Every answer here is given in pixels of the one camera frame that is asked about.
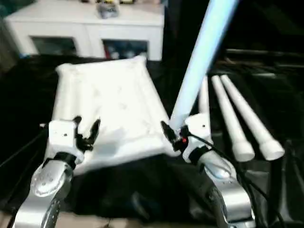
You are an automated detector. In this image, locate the clear bag of dark parts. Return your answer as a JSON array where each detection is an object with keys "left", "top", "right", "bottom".
[{"left": 96, "top": 3, "right": 119, "bottom": 19}]

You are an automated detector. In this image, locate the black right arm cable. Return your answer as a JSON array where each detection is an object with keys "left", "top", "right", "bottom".
[{"left": 187, "top": 134, "right": 285, "bottom": 228}]

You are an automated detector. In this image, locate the black low shelf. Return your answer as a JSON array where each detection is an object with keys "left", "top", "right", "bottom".
[{"left": 225, "top": 48, "right": 304, "bottom": 79}]

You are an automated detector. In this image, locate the black work mat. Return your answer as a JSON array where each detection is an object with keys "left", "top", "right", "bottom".
[{"left": 0, "top": 54, "right": 304, "bottom": 224}]

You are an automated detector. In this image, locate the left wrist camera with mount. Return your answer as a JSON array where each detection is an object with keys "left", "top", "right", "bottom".
[{"left": 48, "top": 117, "right": 85, "bottom": 164}]

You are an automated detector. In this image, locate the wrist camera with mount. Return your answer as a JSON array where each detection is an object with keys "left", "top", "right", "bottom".
[
  {"left": 48, "top": 117, "right": 85, "bottom": 164},
  {"left": 182, "top": 113, "right": 213, "bottom": 163}
]

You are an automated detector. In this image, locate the white cabinet with glass doors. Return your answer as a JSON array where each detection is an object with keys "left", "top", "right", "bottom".
[{"left": 4, "top": 0, "right": 166, "bottom": 61}]

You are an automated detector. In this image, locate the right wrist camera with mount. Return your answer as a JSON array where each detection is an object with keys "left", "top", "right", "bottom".
[{"left": 182, "top": 113, "right": 213, "bottom": 163}]

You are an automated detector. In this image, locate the white plastic table top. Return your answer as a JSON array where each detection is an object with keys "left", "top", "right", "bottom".
[{"left": 51, "top": 56, "right": 181, "bottom": 176}]

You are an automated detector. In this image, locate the white plastic table leg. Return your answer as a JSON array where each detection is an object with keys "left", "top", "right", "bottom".
[
  {"left": 198, "top": 76, "right": 211, "bottom": 117},
  {"left": 210, "top": 76, "right": 255, "bottom": 162},
  {"left": 170, "top": 0, "right": 239, "bottom": 129},
  {"left": 220, "top": 75, "right": 285, "bottom": 161}
]

